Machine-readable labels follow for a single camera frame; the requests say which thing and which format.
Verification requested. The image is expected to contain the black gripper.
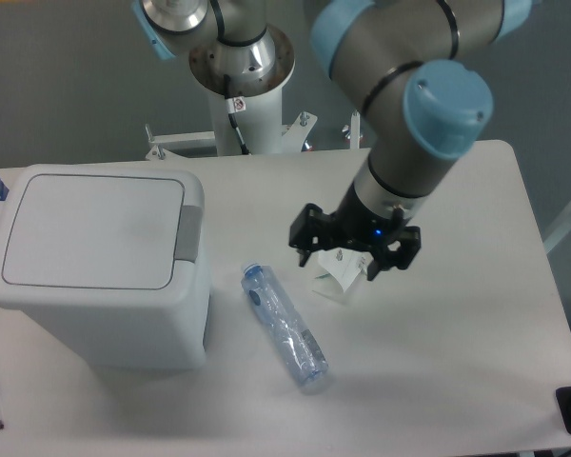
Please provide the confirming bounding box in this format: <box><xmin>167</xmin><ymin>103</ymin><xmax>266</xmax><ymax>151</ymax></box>
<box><xmin>288</xmin><ymin>188</ymin><xmax>422</xmax><ymax>281</ymax></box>

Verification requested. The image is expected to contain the clear plastic water bottle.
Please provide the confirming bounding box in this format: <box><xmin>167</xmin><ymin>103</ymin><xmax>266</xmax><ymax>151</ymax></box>
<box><xmin>241</xmin><ymin>263</ymin><xmax>328</xmax><ymax>387</ymax></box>

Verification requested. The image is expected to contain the white metal frame post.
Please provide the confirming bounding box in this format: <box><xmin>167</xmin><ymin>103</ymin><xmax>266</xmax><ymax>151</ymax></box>
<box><xmin>342</xmin><ymin>110</ymin><xmax>364</xmax><ymax>149</ymax></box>

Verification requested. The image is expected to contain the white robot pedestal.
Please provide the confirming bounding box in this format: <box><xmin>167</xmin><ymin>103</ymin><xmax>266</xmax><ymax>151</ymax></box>
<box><xmin>146</xmin><ymin>25</ymin><xmax>318</xmax><ymax>159</ymax></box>

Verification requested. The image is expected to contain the black cable with tag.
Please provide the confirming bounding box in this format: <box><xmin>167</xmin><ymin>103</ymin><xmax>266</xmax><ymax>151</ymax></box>
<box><xmin>222</xmin><ymin>73</ymin><xmax>252</xmax><ymax>156</ymax></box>

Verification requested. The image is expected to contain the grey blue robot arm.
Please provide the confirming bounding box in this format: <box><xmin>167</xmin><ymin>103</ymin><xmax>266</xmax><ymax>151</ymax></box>
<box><xmin>132</xmin><ymin>1</ymin><xmax>532</xmax><ymax>278</ymax></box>

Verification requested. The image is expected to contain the crumpled white paper packet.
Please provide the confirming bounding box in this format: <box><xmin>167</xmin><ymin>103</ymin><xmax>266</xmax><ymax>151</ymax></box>
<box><xmin>312</xmin><ymin>248</ymin><xmax>368</xmax><ymax>301</ymax></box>

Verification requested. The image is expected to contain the white plastic trash can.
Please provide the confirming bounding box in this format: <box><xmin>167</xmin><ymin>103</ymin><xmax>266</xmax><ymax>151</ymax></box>
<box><xmin>0</xmin><ymin>165</ymin><xmax>211</xmax><ymax>370</ymax></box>

